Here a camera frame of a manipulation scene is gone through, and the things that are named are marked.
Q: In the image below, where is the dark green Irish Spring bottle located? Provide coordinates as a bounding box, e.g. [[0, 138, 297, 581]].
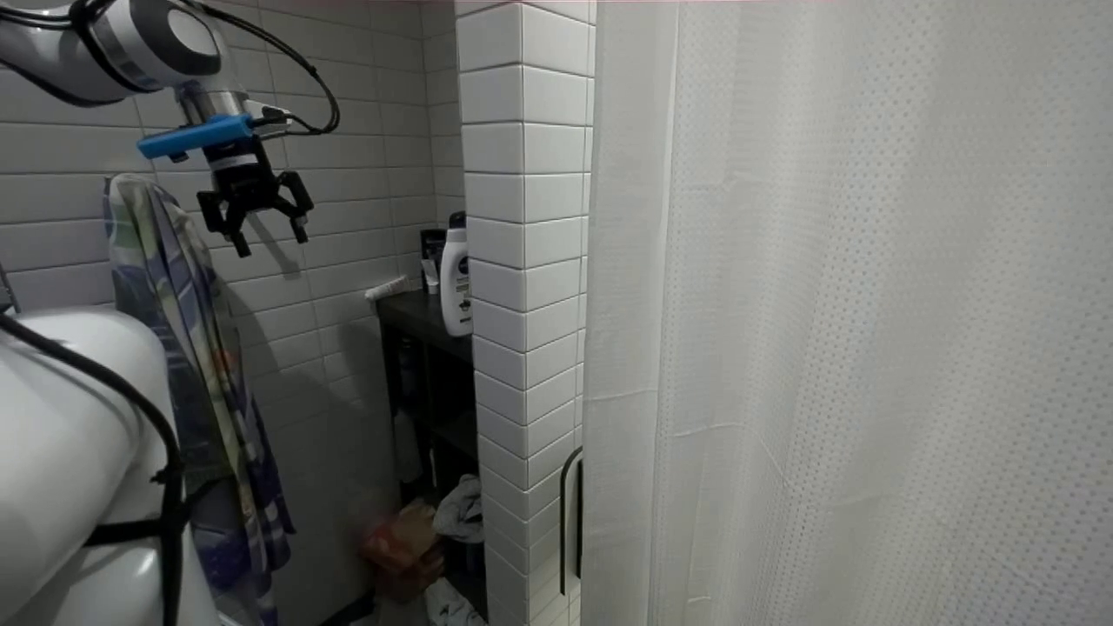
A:
[[417, 225, 450, 298]]

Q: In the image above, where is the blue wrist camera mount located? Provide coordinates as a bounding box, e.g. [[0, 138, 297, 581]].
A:
[[136, 113, 262, 167]]

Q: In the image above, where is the orange package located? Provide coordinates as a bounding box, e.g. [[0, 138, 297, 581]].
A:
[[359, 498, 447, 589]]

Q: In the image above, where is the pale plastic bottle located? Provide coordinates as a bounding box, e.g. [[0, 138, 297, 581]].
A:
[[390, 411, 427, 491]]

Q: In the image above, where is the white board with black rim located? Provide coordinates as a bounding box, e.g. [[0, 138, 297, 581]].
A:
[[552, 447, 585, 601]]

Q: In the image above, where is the black shelf unit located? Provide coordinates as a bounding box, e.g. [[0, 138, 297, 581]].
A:
[[374, 289, 490, 620]]

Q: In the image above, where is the white Nivea bottle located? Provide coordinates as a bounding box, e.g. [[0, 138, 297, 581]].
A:
[[436, 208, 478, 340]]

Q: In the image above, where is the white crumpled bag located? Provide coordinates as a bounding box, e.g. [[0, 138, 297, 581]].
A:
[[427, 470, 486, 550], [417, 573, 479, 626]]

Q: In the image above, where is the white shower curtain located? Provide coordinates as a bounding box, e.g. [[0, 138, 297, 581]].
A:
[[579, 0, 1113, 626]]

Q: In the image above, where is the blue green white towel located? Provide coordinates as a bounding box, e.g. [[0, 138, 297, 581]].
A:
[[101, 172, 301, 620]]

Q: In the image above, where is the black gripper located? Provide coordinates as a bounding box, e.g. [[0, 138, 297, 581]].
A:
[[194, 145, 317, 262]]

